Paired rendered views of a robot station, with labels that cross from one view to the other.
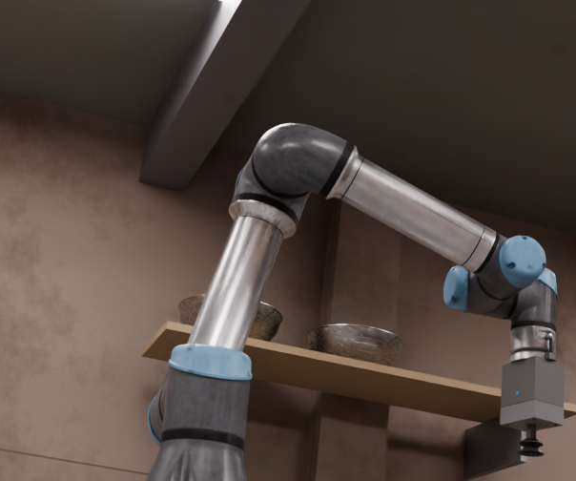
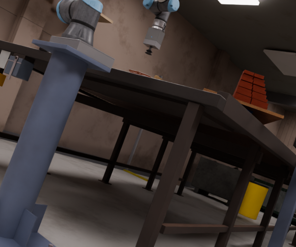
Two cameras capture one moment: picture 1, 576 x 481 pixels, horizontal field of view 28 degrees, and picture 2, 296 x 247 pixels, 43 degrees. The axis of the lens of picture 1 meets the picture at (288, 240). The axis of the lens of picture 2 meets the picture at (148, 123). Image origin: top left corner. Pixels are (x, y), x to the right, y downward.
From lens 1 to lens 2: 0.66 m
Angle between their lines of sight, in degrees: 37
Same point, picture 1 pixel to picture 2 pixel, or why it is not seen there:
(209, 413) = (91, 19)
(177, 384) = (83, 7)
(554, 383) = (161, 37)
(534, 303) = (165, 14)
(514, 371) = (152, 30)
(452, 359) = not seen: outside the picture
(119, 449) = not seen: outside the picture
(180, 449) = (80, 27)
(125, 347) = not seen: outside the picture
